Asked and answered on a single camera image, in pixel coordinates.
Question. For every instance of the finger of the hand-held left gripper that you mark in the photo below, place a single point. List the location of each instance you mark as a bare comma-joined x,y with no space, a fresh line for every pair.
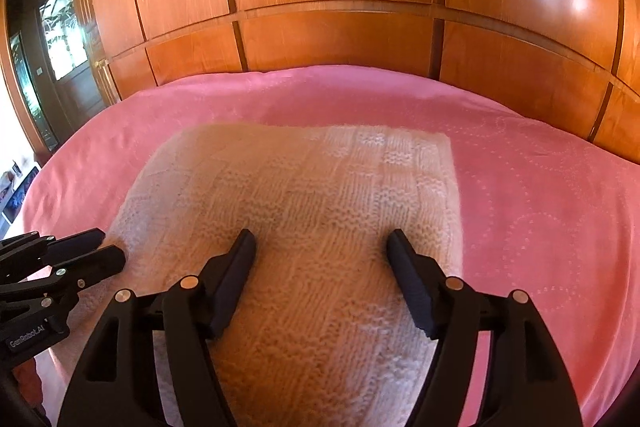
80,241
102,263

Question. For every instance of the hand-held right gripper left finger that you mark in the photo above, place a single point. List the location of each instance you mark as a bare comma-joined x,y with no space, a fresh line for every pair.
235,277

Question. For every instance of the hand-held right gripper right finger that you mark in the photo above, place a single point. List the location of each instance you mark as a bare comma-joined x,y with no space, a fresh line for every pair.
410,277

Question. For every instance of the white knitted sweater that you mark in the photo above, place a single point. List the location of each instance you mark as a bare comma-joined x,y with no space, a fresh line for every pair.
310,207

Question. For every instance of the red cloth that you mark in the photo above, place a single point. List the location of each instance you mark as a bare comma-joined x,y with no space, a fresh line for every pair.
32,382

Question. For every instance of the dark flat screen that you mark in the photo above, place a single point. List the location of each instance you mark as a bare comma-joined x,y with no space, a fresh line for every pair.
20,194

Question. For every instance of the pink blanket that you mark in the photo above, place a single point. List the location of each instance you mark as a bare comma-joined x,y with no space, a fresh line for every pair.
525,207

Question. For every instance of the dark glass panel door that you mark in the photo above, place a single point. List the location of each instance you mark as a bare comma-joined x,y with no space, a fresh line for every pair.
65,32

